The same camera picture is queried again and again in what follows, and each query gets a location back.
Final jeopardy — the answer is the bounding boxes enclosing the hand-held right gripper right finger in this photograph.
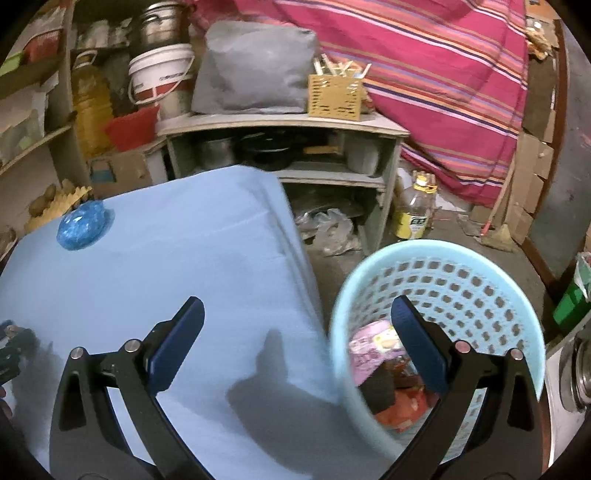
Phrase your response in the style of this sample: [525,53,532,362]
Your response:
[390,295,543,480]

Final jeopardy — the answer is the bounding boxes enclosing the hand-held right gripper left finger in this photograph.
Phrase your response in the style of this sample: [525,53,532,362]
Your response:
[48,296,206,480]

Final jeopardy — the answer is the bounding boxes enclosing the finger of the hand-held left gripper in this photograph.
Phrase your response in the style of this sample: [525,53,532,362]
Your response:
[0,320,38,384]

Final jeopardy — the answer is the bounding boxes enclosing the dark red packet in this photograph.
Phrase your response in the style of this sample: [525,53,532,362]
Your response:
[390,357,423,391]

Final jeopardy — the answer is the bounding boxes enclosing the pink snack packet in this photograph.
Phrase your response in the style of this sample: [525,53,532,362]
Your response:
[348,322,407,386]

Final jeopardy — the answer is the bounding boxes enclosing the orange snack packet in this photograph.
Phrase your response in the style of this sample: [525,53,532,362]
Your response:
[376,390,439,432]

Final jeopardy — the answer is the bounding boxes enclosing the light blue wastebasket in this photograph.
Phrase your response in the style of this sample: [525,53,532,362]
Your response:
[329,240,546,464]

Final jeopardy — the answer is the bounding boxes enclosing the blue plastic cover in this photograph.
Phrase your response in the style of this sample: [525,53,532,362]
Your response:
[56,200,114,252]

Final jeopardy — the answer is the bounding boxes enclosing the light blue table cloth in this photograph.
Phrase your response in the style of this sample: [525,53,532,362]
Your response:
[0,165,402,480]

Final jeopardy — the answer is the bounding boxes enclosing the yellow capped plastic bottle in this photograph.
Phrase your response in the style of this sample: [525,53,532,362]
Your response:
[392,171,439,241]

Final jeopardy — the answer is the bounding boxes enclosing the broom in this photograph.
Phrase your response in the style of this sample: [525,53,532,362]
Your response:
[480,152,518,252]

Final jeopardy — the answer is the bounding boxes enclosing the crumpled plastic bags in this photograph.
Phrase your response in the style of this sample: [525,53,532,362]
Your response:
[295,208,363,257]

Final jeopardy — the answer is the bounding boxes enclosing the large brown potato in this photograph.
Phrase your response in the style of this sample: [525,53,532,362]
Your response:
[28,185,58,217]

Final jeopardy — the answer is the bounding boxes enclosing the yellow egg tray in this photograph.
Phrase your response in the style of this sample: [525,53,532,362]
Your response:
[25,185,93,232]

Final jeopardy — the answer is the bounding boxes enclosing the round metal pot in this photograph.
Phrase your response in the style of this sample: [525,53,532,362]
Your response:
[556,330,591,414]

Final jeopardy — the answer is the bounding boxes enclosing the green box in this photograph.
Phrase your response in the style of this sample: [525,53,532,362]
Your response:
[551,251,591,337]

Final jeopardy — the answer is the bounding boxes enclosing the brown cardboard box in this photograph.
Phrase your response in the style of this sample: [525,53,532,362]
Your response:
[87,148,155,200]

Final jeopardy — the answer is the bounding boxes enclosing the steel pot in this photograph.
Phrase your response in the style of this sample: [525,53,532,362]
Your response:
[196,136,238,171]

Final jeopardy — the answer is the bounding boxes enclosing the white container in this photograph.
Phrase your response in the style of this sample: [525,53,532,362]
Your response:
[346,134,384,175]

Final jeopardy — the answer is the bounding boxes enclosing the wooden shelf unit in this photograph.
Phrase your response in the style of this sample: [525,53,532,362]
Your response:
[0,0,80,259]

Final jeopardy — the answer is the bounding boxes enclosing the black pan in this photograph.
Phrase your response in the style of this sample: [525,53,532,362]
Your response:
[238,131,294,171]

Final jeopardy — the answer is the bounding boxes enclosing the red plastic basket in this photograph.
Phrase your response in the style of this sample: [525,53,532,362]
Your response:
[104,105,161,152]

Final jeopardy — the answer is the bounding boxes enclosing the wooden cabinet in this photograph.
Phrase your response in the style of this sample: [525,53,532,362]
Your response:
[157,112,411,254]

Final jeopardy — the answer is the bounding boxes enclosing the large oil bottle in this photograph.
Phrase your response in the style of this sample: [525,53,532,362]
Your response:
[71,51,114,158]

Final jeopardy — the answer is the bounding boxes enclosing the striped red blanket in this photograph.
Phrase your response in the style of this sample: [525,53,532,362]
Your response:
[185,0,529,208]

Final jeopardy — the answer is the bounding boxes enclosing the yellow chopstick holder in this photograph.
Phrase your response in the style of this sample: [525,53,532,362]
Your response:
[308,58,370,121]

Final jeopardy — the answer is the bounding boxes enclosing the white plastic bucket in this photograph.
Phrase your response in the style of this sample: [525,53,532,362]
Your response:
[128,44,195,118]

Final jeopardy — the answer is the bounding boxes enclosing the grey fabric bag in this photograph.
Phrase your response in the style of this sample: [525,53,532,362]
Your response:
[191,21,320,115]

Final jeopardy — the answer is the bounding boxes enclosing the cardboard wall pieces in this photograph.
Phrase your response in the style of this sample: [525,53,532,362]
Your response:
[503,106,556,245]

